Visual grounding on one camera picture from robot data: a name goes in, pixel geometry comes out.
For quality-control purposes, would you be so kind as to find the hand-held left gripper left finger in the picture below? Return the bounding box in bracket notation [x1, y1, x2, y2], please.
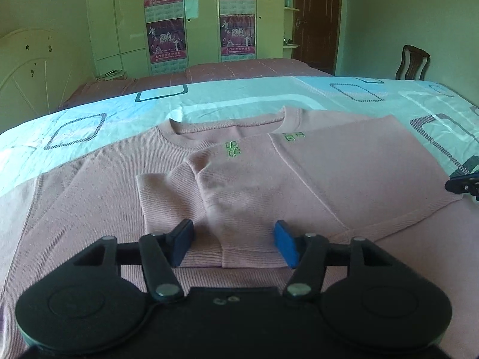
[71, 219, 195, 303]

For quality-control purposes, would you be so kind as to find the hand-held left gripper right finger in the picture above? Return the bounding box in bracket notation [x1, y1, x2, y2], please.
[274, 220, 407, 302]

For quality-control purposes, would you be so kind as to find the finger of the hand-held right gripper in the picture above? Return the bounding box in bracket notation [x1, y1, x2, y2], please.
[451, 162, 479, 179]
[445, 177, 479, 200]

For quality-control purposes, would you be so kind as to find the pink knit sweater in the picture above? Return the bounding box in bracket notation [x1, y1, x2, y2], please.
[0, 107, 465, 359]

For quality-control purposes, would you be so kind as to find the dark wooden chair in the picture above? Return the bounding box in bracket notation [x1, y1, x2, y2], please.
[395, 44, 431, 81]

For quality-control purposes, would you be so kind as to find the light blue patterned bed sheet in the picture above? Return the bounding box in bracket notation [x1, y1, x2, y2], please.
[0, 76, 479, 232]

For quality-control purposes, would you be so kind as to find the pink plaid bed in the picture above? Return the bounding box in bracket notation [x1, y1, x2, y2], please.
[56, 58, 334, 113]

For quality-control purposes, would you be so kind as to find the stack of papers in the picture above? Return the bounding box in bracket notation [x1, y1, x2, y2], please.
[95, 68, 130, 82]

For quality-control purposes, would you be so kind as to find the dark brown wooden door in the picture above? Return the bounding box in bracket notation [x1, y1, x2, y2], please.
[291, 0, 343, 76]

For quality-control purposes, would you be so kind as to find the cream corner shelf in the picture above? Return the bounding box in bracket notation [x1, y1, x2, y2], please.
[283, 0, 301, 59]

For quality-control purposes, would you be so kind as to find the white headboard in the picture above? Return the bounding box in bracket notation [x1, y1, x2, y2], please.
[0, 28, 94, 134]

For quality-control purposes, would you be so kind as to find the cream wardrobe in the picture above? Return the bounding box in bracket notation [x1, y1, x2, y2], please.
[85, 0, 286, 78]

